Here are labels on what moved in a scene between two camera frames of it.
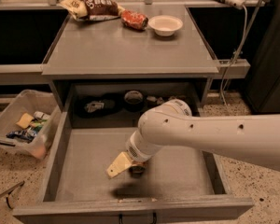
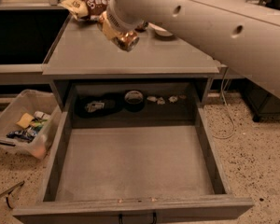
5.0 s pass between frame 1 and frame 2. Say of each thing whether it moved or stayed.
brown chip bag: stayed
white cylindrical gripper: moved
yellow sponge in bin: stayed
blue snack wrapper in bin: stayed
